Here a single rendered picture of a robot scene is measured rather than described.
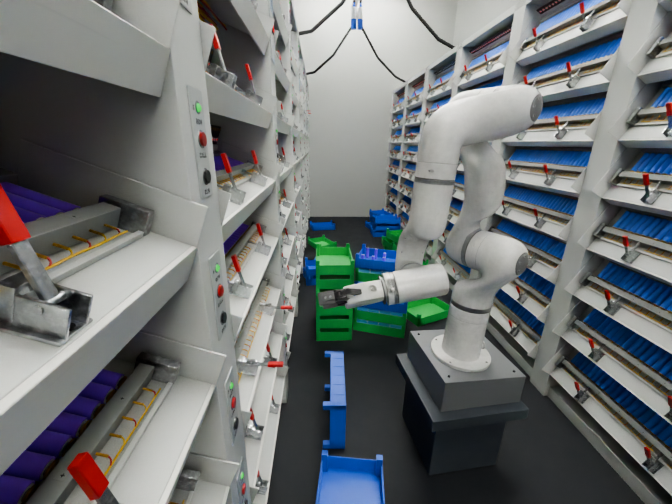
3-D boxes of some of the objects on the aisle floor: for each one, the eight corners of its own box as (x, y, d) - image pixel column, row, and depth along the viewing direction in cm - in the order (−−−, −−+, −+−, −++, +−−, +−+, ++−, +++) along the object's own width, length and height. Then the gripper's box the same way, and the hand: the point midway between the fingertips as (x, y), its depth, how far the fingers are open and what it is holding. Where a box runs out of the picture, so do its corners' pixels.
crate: (406, 320, 197) (407, 309, 194) (404, 338, 178) (405, 326, 176) (359, 313, 204) (360, 302, 202) (352, 329, 186) (353, 318, 183)
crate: (431, 302, 220) (432, 292, 217) (453, 315, 203) (455, 304, 200) (397, 311, 207) (398, 300, 204) (417, 326, 190) (419, 315, 187)
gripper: (380, 281, 90) (321, 292, 90) (386, 267, 74) (314, 281, 74) (386, 307, 88) (326, 318, 88) (393, 299, 71) (319, 313, 72)
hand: (324, 301), depth 81 cm, fingers open, 8 cm apart
